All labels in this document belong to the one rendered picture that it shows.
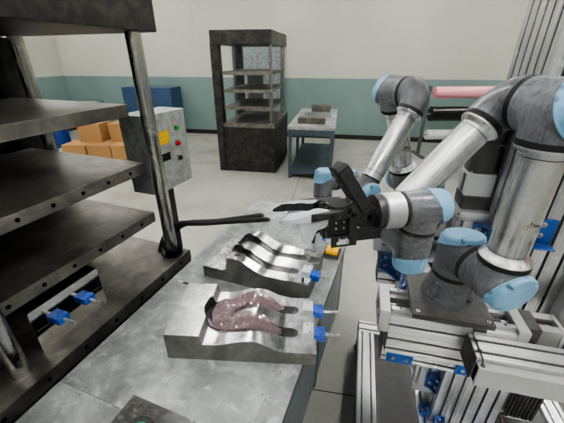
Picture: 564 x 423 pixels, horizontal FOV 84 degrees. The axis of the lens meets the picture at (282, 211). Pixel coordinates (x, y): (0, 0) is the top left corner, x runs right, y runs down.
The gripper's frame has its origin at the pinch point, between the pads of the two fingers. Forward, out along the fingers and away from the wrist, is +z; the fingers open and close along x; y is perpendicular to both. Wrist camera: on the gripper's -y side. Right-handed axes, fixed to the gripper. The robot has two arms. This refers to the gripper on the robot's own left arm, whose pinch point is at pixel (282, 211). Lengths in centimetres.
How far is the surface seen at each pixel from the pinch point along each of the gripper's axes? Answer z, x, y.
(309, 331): -14, 29, 54
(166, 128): 34, 120, -10
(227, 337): 13, 33, 54
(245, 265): 3, 66, 46
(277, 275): -9, 61, 49
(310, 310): -18, 39, 53
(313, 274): -24, 56, 48
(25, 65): 93, 126, -40
